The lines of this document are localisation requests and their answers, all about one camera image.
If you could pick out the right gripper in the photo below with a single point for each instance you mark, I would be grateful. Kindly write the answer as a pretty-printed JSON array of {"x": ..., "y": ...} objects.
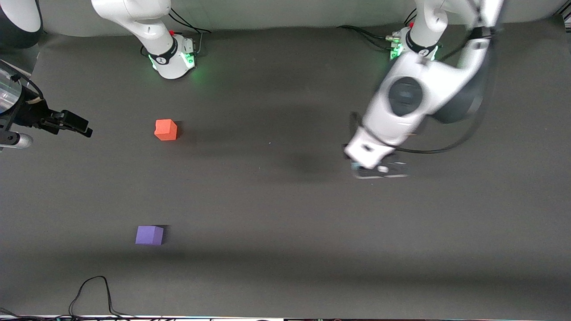
[{"x": 31, "y": 115}]

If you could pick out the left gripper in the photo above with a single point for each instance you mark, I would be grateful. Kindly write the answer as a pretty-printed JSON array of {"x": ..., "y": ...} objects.
[{"x": 354, "y": 121}]

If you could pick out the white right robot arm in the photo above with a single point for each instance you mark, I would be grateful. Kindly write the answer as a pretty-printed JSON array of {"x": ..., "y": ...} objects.
[{"x": 147, "y": 18}]

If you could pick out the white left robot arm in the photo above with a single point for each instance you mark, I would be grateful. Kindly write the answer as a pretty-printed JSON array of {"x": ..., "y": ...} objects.
[{"x": 432, "y": 80}]

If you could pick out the orange foam block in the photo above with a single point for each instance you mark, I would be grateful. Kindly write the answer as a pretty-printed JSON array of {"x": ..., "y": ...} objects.
[{"x": 166, "y": 129}]

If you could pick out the purple foam block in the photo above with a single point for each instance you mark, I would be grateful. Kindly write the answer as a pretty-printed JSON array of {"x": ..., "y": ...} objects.
[{"x": 149, "y": 235}]

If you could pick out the dark grey table mat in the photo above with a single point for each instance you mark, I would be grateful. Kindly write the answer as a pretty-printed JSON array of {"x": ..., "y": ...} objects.
[{"x": 267, "y": 200}]

